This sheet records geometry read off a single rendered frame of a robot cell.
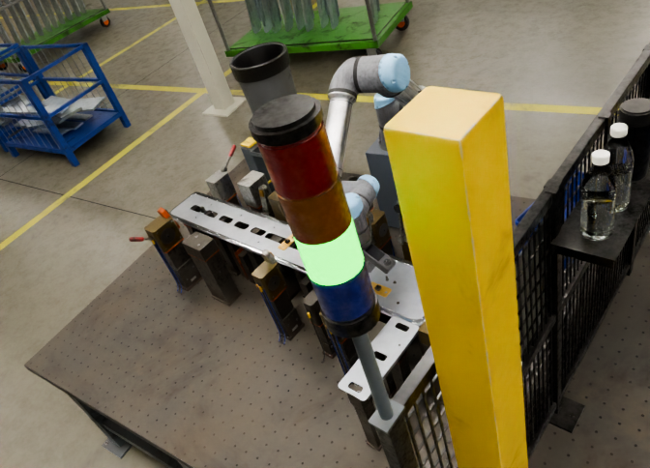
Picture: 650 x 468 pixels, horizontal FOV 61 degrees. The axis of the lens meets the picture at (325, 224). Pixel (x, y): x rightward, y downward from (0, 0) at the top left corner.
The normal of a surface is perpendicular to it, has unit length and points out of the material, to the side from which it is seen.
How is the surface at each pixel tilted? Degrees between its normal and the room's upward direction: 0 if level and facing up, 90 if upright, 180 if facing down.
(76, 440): 0
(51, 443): 0
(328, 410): 0
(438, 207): 90
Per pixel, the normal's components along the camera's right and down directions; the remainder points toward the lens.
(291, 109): -0.25, -0.75
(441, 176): -0.61, 0.61
